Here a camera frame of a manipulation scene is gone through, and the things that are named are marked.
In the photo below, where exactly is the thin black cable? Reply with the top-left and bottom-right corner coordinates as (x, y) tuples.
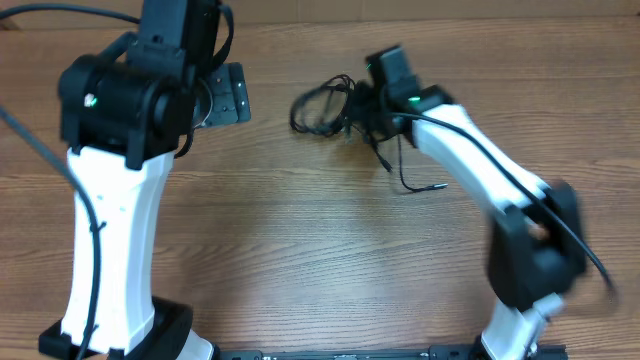
(324, 84), (449, 194)

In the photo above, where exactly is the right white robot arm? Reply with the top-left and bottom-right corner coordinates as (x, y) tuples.
(354, 45), (587, 359)

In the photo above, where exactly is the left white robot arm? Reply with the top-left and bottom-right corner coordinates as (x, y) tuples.
(38, 1), (251, 359)

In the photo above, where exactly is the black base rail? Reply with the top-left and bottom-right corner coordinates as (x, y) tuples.
(214, 343), (569, 360)

